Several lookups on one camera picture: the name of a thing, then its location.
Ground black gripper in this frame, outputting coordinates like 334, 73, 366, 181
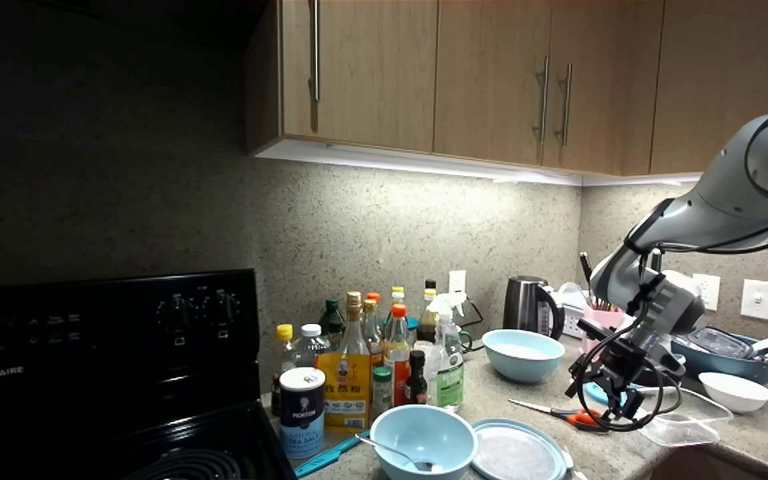
565, 323, 670, 425

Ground orange handled scissors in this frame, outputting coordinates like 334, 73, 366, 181
506, 395, 610, 435

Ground small green lid jar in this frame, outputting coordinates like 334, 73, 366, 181
371, 363, 398, 417

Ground large light blue bowl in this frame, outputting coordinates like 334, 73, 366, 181
481, 328, 570, 385

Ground clear plastic container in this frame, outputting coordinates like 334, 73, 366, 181
637, 389, 737, 449

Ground black electric kettle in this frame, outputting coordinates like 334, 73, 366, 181
499, 275, 569, 344

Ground small white bowl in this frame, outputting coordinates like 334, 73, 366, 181
697, 369, 768, 415

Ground blue dish tray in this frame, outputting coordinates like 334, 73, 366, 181
673, 323, 768, 385

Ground white spray bottle green label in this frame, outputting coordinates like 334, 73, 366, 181
425, 291, 473, 412

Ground small light blue bowl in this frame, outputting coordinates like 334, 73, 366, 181
369, 403, 481, 480

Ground small dark sauce bottle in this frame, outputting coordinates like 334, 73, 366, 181
403, 347, 433, 408

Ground orange cap red sauce bottle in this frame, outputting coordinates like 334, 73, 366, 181
385, 301, 417, 408

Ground metal spoon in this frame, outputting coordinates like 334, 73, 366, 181
353, 431, 438, 472

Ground orange cap amber bottle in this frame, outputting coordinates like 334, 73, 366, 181
363, 291, 386, 353

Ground yellow label oil bottle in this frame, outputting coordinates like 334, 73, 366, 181
314, 287, 377, 435

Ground dark green glass bottle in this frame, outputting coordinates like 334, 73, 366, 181
318, 296, 349, 352

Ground teal flat utensil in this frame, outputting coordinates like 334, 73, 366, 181
293, 431, 371, 480

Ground under cabinet light strip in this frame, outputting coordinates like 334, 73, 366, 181
254, 136, 707, 191

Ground white cap clear bottle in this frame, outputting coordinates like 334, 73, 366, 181
297, 320, 334, 369

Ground dark blue salt canister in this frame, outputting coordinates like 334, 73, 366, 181
275, 364, 330, 464

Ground yellow cap clear bottle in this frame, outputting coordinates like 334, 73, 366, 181
271, 320, 302, 375

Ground black kitchen stove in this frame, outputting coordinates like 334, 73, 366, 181
0, 265, 298, 480

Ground black kettle power cord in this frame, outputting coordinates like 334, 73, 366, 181
462, 299, 489, 331

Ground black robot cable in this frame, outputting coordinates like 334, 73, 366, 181
569, 197, 768, 435

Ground metal cabinet handle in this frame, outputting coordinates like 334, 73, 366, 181
306, 0, 329, 112
555, 61, 575, 152
530, 56, 551, 147

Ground wooden wall cabinets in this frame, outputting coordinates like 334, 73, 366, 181
243, 0, 768, 179

